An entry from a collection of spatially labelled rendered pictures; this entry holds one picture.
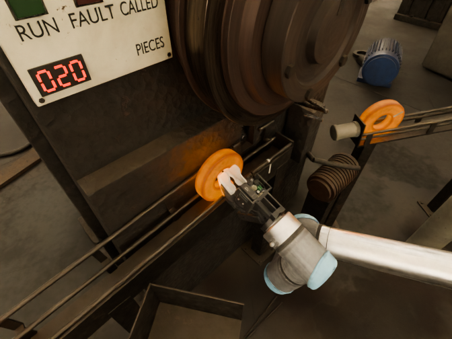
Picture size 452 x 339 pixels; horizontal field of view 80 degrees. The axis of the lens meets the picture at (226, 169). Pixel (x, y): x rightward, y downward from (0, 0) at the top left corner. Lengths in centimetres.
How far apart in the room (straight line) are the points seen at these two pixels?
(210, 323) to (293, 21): 63
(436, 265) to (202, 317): 55
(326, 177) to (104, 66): 85
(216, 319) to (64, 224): 124
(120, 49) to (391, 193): 172
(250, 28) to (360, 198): 148
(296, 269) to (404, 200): 135
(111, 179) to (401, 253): 70
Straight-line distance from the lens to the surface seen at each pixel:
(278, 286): 77
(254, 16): 48
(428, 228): 154
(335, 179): 111
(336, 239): 80
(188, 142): 68
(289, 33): 47
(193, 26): 49
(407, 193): 200
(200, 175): 69
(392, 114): 114
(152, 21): 56
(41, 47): 50
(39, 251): 174
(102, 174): 64
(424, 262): 80
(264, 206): 66
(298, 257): 65
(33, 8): 48
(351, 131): 109
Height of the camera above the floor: 130
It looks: 47 degrees down
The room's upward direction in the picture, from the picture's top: straight up
